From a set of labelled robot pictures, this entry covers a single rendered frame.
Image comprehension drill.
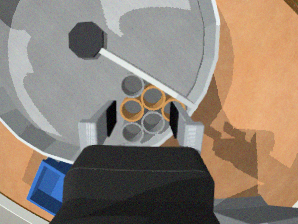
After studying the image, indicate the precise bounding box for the blue tray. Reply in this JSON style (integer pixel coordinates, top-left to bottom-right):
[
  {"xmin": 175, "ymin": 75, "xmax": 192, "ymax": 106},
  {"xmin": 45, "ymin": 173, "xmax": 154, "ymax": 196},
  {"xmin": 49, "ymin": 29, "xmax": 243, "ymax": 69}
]
[{"xmin": 26, "ymin": 157, "xmax": 72, "ymax": 216}]

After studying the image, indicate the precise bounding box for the grey metal sleeve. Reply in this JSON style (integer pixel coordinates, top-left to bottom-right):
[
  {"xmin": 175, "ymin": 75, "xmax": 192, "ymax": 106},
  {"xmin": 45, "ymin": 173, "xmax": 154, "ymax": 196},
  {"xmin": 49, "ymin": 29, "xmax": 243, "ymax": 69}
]
[
  {"xmin": 141, "ymin": 108, "xmax": 165, "ymax": 134},
  {"xmin": 121, "ymin": 118, "xmax": 144, "ymax": 144},
  {"xmin": 119, "ymin": 72, "xmax": 145, "ymax": 98}
]

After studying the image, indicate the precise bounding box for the bronze bushing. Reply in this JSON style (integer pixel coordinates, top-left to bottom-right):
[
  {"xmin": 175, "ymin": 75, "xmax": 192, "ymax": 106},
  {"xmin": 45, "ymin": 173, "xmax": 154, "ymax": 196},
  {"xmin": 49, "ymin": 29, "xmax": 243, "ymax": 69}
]
[
  {"xmin": 160, "ymin": 95, "xmax": 185, "ymax": 121},
  {"xmin": 141, "ymin": 84, "xmax": 166, "ymax": 111},
  {"xmin": 120, "ymin": 96, "xmax": 144, "ymax": 122}
]

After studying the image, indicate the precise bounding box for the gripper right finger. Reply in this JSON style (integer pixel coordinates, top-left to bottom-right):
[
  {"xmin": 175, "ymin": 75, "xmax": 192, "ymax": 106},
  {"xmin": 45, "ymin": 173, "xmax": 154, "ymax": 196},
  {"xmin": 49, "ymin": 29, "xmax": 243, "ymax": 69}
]
[{"xmin": 169, "ymin": 102, "xmax": 205, "ymax": 156}]

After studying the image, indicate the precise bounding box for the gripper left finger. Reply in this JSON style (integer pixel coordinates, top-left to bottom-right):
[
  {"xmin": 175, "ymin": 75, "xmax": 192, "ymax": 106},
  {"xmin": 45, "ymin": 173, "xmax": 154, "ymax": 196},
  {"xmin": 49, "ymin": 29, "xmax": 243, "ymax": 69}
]
[{"xmin": 78, "ymin": 100, "xmax": 117, "ymax": 152}]

